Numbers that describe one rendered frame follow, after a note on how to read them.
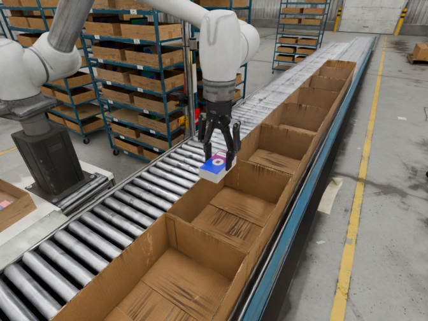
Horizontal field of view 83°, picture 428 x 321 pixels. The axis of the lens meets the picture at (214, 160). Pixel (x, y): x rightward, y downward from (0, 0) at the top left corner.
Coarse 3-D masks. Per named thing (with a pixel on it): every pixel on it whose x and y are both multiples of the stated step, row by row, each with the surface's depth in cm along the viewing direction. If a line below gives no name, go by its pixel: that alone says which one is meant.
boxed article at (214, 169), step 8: (224, 152) 85; (208, 160) 81; (216, 160) 81; (224, 160) 81; (232, 160) 82; (200, 168) 77; (208, 168) 77; (216, 168) 77; (224, 168) 78; (200, 176) 79; (208, 176) 77; (216, 176) 75
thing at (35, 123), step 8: (56, 104) 112; (32, 112) 105; (40, 112) 106; (16, 120) 100; (24, 120) 101; (32, 120) 110; (40, 120) 113; (24, 128) 112; (32, 128) 112; (40, 128) 113; (48, 128) 117
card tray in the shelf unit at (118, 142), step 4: (116, 136) 288; (116, 140) 285; (120, 140) 296; (116, 144) 290; (120, 144) 284; (124, 144) 279; (128, 144) 274; (132, 144) 292; (136, 144) 293; (124, 148) 284; (128, 148) 279; (132, 148) 274; (136, 148) 269; (140, 148) 273; (136, 152) 273; (140, 152) 275
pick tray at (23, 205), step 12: (0, 180) 123; (0, 192) 127; (12, 192) 124; (24, 192) 115; (12, 204) 108; (24, 204) 113; (0, 216) 105; (12, 216) 109; (24, 216) 114; (0, 228) 106
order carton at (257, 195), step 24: (240, 168) 103; (264, 168) 96; (192, 192) 88; (216, 192) 106; (240, 192) 108; (264, 192) 102; (288, 192) 94; (192, 216) 93; (216, 216) 97; (240, 216) 96; (264, 216) 96; (240, 240) 86; (264, 240) 79
